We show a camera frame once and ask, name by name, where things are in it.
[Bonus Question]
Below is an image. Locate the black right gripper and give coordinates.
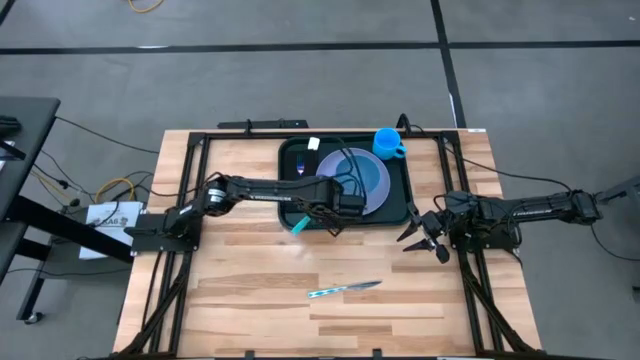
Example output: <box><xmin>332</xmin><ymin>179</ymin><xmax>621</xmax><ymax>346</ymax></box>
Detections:
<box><xmin>396</xmin><ymin>208</ymin><xmax>452</xmax><ymax>265</ymax></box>

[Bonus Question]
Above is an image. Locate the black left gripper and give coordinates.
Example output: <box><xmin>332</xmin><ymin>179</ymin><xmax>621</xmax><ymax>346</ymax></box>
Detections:
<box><xmin>303</xmin><ymin>182</ymin><xmax>367</xmax><ymax>238</ymax></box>

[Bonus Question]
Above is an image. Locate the spoon with teal handle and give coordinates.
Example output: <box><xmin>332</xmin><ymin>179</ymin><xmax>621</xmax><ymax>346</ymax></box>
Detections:
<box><xmin>290</xmin><ymin>214</ymin><xmax>314</xmax><ymax>237</ymax></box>

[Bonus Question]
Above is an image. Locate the lilac round plate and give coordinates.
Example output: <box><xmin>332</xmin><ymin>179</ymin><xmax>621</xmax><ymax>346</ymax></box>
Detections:
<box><xmin>315</xmin><ymin>147</ymin><xmax>393</xmax><ymax>217</ymax></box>

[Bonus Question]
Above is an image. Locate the dark green plastic tray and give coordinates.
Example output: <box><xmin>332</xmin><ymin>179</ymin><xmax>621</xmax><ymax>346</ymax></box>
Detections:
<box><xmin>277</xmin><ymin>134</ymin><xmax>414</xmax><ymax>233</ymax></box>

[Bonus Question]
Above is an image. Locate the bright blue plastic cup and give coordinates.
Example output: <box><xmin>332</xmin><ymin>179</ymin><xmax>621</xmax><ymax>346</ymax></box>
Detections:
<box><xmin>372</xmin><ymin>127</ymin><xmax>408</xmax><ymax>162</ymax></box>

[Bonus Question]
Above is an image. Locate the long black bar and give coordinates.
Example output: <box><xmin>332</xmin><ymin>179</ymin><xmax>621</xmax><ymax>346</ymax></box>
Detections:
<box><xmin>216</xmin><ymin>118</ymin><xmax>310</xmax><ymax>131</ymax></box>

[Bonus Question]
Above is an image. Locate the grey furniture piece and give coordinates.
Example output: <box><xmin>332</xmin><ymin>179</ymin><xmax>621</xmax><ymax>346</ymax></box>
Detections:
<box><xmin>596</xmin><ymin>174</ymin><xmax>640</xmax><ymax>207</ymax></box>

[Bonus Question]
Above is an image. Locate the white printed paper sheet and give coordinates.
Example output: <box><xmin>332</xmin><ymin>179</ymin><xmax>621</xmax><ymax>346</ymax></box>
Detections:
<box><xmin>78</xmin><ymin>201</ymin><xmax>144</xmax><ymax>261</ymax></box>

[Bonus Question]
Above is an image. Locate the black desk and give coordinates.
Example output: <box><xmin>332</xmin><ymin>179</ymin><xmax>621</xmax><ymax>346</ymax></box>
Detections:
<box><xmin>0</xmin><ymin>96</ymin><xmax>135</xmax><ymax>324</ymax></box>

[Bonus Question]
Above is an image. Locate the black flat device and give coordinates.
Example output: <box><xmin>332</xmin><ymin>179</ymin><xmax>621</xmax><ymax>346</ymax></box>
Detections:
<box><xmin>0</xmin><ymin>114</ymin><xmax>23</xmax><ymax>137</ymax></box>

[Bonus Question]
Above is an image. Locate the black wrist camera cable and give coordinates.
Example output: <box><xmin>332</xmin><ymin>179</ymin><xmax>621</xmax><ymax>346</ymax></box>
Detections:
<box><xmin>319</xmin><ymin>135</ymin><xmax>370</xmax><ymax>211</ymax></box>

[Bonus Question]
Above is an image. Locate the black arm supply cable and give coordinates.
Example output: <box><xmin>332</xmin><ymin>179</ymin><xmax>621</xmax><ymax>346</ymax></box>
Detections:
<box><xmin>442</xmin><ymin>141</ymin><xmax>574</xmax><ymax>194</ymax></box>

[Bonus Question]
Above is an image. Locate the black aluminium table frame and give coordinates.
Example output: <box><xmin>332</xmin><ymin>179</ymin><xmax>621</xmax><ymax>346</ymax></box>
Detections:
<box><xmin>117</xmin><ymin>128</ymin><xmax>544</xmax><ymax>360</ymax></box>

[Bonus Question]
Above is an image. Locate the thin black floor cable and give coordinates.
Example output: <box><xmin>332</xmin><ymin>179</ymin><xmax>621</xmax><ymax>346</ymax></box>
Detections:
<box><xmin>588</xmin><ymin>214</ymin><xmax>640</xmax><ymax>264</ymax></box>
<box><xmin>53</xmin><ymin>115</ymin><xmax>162</xmax><ymax>155</ymax></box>

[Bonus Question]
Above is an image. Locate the yellow cable bundle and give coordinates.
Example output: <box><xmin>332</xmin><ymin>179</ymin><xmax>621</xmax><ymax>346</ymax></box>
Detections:
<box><xmin>29</xmin><ymin>169</ymin><xmax>137</xmax><ymax>204</ymax></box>

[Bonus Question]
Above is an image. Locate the yellow floor cable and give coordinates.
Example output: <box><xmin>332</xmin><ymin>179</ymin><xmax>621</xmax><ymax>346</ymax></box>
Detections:
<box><xmin>127</xmin><ymin>0</ymin><xmax>166</xmax><ymax>15</ymax></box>

